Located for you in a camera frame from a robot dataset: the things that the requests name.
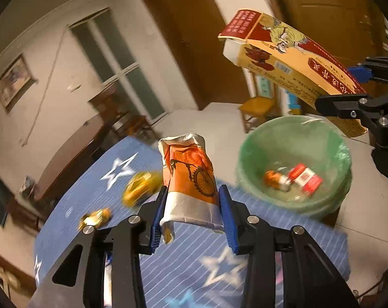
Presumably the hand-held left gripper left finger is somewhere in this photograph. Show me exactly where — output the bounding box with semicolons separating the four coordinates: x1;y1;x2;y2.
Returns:
29;184;169;308

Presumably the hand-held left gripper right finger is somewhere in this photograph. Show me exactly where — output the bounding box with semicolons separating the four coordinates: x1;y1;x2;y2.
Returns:
218;184;362;308

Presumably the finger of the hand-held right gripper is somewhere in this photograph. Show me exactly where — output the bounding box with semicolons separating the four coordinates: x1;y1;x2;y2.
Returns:
315;90;388;148
346;56;388;87

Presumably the large yellow foil wrapper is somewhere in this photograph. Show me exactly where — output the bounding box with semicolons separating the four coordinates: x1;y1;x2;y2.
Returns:
123;171;162;206

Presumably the yellow red printed carton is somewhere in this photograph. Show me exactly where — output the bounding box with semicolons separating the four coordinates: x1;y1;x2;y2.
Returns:
218;9;369;137

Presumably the green lined trash bin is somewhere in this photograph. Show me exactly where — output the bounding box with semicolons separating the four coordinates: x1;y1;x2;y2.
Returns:
236;115;353;220

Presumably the blue star tablecloth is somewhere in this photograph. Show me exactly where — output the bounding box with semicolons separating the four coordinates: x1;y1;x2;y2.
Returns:
33;135;349;308

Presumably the small yellow foil wrapper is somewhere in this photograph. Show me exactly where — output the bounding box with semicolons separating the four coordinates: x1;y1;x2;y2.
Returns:
78;208;113;230

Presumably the small orange bottle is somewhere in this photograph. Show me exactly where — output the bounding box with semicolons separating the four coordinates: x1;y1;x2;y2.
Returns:
265;170;291;191

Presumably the panelled wooden door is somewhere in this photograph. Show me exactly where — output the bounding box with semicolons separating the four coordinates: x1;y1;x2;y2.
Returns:
271;0;388;55

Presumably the red cigarette pack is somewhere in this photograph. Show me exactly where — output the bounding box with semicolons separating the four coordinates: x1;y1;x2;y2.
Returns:
287;163;323;196

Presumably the small yellow child chair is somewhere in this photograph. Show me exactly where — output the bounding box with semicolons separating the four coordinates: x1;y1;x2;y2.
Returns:
239;71;278;133

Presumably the low wooden chair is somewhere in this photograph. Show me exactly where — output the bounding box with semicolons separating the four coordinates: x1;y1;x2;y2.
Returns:
115;112;156;142

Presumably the round dark wooden table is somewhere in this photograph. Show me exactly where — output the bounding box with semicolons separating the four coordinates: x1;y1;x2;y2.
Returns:
36;115;117;206

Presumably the tall wooden chair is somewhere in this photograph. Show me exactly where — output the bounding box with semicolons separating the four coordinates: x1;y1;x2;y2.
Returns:
87;85;132;126

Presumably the frosted glass door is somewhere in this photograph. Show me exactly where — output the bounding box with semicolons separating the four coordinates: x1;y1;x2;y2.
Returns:
69;8;169;124

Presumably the brown wooden door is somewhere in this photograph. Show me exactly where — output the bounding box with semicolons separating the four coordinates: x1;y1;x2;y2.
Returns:
133;0;255;110

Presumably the white wall cable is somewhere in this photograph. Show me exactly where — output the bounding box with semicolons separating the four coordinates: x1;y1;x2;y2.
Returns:
21;27;69;145

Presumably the framed wall picture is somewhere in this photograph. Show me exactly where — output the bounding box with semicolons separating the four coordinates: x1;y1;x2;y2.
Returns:
0;54;37;113

